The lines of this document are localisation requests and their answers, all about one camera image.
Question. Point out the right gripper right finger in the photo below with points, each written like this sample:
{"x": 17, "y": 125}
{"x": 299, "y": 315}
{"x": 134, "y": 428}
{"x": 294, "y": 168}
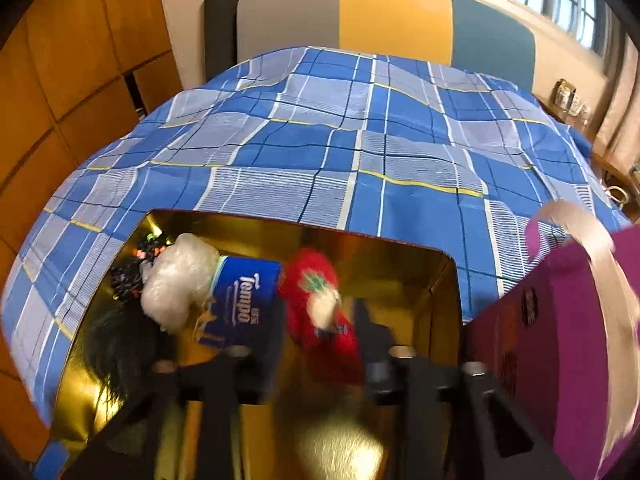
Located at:
{"x": 384, "y": 375}

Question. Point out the white fluffy plush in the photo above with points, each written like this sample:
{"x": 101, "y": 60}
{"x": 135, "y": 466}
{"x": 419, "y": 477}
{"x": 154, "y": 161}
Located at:
{"x": 179, "y": 279}

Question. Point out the black beaded hair toy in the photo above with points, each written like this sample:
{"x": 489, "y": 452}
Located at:
{"x": 123, "y": 344}

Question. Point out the grey yellow blue headboard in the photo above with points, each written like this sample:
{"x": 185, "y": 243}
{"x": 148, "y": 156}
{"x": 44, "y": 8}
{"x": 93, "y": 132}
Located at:
{"x": 464, "y": 34}

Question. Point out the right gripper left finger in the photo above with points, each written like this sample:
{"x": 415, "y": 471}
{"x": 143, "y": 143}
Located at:
{"x": 256, "y": 363}

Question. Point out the window with curtains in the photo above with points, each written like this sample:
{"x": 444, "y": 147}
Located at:
{"x": 609, "y": 55}

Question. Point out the blue tissue pack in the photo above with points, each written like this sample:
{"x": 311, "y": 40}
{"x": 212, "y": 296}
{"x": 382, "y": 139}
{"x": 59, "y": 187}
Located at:
{"x": 239, "y": 302}

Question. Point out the purple gift bag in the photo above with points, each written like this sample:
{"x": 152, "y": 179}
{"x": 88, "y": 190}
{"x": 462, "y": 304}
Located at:
{"x": 564, "y": 342}

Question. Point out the blue plaid bed cover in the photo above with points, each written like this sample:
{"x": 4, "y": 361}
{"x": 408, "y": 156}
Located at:
{"x": 368, "y": 143}

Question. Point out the wooden desk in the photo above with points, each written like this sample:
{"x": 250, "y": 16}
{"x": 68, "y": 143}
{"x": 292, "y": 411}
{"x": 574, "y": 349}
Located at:
{"x": 623, "y": 189}

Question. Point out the black rolled mat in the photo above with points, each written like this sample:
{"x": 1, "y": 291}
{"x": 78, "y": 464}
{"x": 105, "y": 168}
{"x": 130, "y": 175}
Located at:
{"x": 220, "y": 44}

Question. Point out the red strawberry plush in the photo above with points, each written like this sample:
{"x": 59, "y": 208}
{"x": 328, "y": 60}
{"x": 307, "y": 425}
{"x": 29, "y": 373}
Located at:
{"x": 316, "y": 322}

